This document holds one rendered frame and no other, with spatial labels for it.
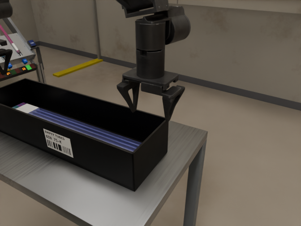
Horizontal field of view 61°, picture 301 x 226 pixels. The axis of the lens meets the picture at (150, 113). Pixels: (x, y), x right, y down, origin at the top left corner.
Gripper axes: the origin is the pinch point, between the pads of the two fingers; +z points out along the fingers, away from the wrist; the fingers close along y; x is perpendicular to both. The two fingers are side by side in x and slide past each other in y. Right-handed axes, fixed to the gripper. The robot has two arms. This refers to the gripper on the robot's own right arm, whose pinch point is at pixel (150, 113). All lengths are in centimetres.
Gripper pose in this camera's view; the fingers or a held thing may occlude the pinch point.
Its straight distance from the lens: 57.2
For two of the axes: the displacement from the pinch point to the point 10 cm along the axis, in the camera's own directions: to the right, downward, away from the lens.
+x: -5.0, 4.2, -7.6
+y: -8.6, -2.4, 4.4
